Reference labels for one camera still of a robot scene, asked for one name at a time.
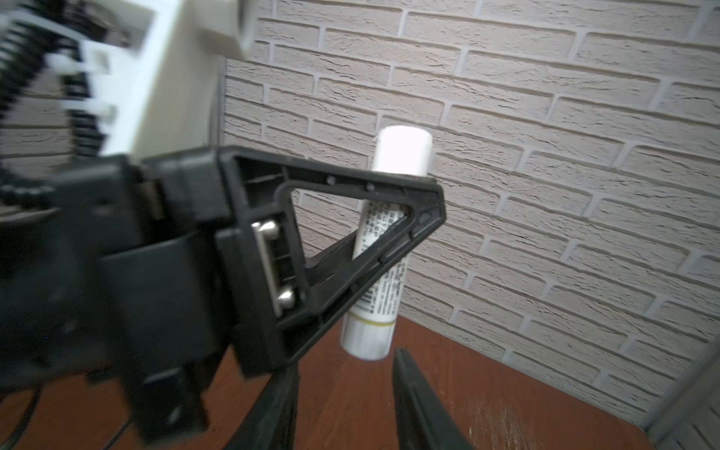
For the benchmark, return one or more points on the right aluminium corner post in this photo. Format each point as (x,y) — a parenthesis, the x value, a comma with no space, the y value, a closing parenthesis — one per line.
(695,386)

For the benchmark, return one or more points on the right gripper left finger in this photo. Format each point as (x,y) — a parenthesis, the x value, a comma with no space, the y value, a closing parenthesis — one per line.
(271,422)

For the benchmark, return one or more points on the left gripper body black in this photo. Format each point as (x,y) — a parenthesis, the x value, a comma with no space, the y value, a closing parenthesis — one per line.
(97,285)

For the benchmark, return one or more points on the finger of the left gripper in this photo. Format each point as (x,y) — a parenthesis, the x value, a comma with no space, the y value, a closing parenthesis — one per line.
(263,251)
(325,264)

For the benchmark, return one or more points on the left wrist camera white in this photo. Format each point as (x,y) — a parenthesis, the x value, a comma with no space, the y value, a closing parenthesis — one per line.
(156,95)

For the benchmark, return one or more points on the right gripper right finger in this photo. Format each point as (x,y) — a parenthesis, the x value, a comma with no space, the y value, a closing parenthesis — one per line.
(422,421)

